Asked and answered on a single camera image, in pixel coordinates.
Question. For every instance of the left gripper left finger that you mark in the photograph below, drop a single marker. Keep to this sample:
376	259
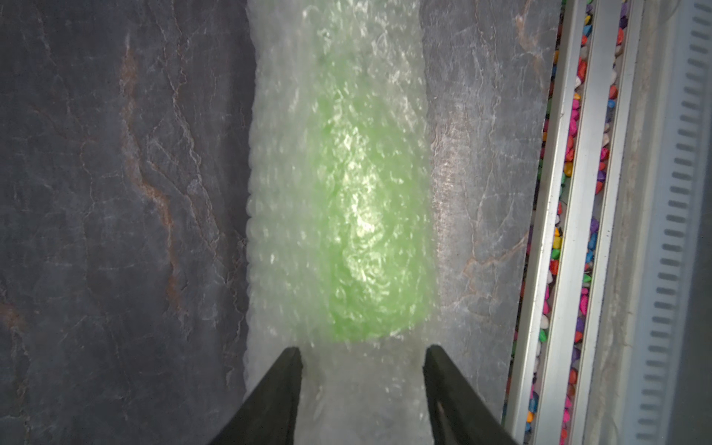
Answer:
269	414

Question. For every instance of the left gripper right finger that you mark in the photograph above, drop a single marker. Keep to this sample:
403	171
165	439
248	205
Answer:
457	414

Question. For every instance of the bubble wrap sheet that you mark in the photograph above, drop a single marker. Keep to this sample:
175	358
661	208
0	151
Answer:
364	392

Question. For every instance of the green plastic wine glass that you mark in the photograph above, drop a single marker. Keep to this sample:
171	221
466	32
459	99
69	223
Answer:
372	186

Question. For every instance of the white vent grille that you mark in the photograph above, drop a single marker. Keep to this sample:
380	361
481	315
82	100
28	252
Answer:
678	139

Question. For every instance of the aluminium front rail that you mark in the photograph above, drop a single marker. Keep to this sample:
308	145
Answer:
570	238

